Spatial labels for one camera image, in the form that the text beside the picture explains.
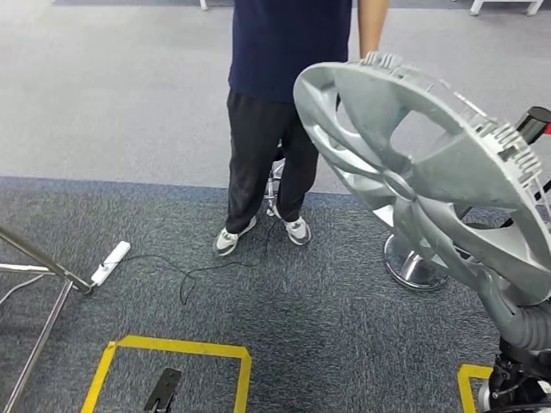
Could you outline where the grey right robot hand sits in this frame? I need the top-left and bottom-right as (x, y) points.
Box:
(476, 270), (524, 346)

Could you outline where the grey plastic wheel hubcap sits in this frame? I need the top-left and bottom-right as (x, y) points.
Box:
(293, 51), (551, 306)

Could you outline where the stainless steel workbench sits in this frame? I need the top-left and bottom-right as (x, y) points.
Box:
(0, 225), (94, 413)

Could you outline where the person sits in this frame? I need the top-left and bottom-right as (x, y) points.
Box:
(212, 0), (390, 257)

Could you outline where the long white power strip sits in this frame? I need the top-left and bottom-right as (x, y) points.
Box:
(91, 240), (131, 287)

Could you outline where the white table leg frame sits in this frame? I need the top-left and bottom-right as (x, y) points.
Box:
(469, 0), (545, 17)

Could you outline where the thin black floor cable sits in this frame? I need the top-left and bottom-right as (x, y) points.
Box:
(103, 219), (281, 306)

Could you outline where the white cable under workbench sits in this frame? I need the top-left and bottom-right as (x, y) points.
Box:
(0, 273), (46, 306)

